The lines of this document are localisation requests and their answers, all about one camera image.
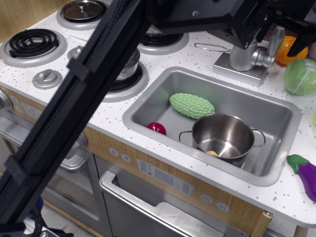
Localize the orange toy pumpkin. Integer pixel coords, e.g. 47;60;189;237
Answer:
276;36;309;65

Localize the silver faucet lever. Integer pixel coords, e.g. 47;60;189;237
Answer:
250;26;285;68

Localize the front right stove burner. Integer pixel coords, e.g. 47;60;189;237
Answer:
102;62;149;103

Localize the green toy bitter melon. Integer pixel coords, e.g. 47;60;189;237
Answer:
169;93;215;119

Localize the dishwasher door with handle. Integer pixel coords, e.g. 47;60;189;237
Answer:
95;157;248;237

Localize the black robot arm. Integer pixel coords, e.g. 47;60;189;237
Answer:
0;0;316;237

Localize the black coil burner left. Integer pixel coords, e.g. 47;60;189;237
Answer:
0;29;67;68

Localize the green toy cabbage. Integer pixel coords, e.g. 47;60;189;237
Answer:
284;59;316;95

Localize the stove burner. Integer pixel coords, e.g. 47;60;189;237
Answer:
137;33;189;55
102;62;149;103

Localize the steel lid on burner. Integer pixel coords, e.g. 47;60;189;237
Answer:
61;0;106;21

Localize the oven door with handle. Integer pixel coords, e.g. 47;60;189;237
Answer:
0;110;113;237

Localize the lidded steel pot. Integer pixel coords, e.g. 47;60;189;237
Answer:
116;48;140;82

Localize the open steel pot in sink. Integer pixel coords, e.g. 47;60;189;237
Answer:
178;113;266;168

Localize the silver front panel knob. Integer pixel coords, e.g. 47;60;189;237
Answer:
73;132;87;148

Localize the small yellow toy piece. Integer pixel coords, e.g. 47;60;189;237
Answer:
207;151;218;157

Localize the purple toy eggplant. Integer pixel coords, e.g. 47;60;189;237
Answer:
287;155;316;202

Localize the back right stove burner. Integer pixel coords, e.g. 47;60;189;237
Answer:
137;33;189;55

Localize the silver toy faucet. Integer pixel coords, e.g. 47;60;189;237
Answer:
212;26;286;87

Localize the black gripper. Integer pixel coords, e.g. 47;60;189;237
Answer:
255;0;316;57

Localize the red toy fruit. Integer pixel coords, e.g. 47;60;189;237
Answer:
147;122;166;135

